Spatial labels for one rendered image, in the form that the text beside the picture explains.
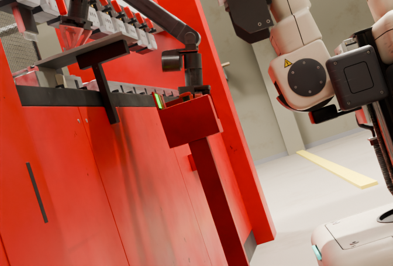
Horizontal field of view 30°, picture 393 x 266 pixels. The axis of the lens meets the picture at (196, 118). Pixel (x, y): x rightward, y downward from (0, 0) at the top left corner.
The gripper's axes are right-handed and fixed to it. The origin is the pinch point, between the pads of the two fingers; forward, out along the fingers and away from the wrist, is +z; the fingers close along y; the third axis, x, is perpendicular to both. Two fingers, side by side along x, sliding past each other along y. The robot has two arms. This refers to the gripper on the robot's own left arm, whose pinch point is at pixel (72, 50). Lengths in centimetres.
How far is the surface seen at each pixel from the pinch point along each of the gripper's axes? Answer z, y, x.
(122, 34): -5.9, 8.8, 16.5
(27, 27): -4.4, 4.2, -12.8
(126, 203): 38.5, 12.0, 25.0
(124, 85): 9, -77, -5
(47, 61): 4.1, 9.9, -3.3
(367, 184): 57, -318, 109
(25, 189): 24, 95, 31
